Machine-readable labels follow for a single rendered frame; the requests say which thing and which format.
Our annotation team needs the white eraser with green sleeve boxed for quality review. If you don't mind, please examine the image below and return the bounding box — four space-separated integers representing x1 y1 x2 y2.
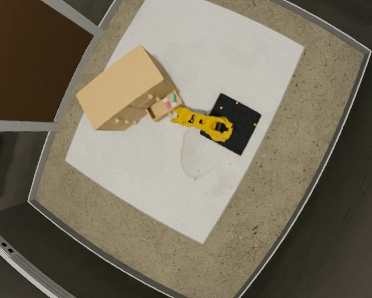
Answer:
171 93 177 107

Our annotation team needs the tan wooden chest of drawers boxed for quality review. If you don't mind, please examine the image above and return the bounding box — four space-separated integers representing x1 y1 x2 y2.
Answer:
76 44 180 131

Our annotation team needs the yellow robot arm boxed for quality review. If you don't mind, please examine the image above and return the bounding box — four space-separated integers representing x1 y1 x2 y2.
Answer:
180 111 232 142

